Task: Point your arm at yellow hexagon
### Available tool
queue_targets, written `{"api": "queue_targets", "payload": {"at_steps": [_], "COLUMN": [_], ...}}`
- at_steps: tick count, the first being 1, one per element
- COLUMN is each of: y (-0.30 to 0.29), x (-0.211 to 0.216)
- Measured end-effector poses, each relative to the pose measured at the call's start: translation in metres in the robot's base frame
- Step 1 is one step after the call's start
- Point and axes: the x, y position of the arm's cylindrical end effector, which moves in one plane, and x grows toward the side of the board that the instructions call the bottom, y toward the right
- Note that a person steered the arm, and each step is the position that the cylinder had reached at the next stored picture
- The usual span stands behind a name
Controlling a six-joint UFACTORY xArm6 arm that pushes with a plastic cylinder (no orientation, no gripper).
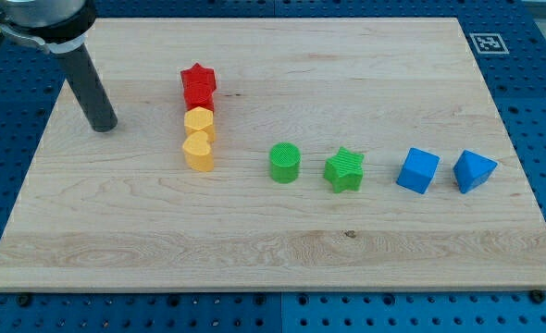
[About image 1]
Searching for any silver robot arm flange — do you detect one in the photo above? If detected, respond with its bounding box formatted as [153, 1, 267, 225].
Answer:
[0, 0, 97, 55]

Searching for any yellow hexagon block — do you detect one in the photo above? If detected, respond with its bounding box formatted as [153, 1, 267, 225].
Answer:
[184, 106, 216, 142]

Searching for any green cylinder block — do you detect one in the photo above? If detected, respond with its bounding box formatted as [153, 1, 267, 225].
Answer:
[269, 142, 301, 183]

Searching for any green star block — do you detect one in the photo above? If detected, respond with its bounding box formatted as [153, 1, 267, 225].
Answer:
[323, 147, 365, 193]

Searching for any yellow heart block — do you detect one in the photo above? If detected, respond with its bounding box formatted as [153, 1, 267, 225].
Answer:
[182, 131, 215, 172]

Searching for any red cylinder block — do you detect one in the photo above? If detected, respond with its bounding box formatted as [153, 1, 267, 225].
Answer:
[183, 83, 215, 111]

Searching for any red star block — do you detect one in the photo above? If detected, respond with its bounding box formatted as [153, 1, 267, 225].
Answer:
[180, 63, 217, 92]

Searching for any blue cube block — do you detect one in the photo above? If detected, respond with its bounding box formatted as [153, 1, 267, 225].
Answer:
[396, 147, 440, 194]

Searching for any light wooden board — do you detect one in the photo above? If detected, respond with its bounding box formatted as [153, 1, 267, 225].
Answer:
[0, 18, 546, 293]

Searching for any blue triangular prism block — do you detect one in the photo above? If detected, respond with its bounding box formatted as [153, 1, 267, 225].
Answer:
[453, 150, 498, 193]

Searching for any black cylindrical pointer rod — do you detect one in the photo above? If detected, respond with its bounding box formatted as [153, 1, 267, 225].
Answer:
[55, 44, 118, 132]

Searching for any white fiducial marker tag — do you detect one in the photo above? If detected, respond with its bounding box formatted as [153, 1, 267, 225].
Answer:
[469, 32, 509, 55]

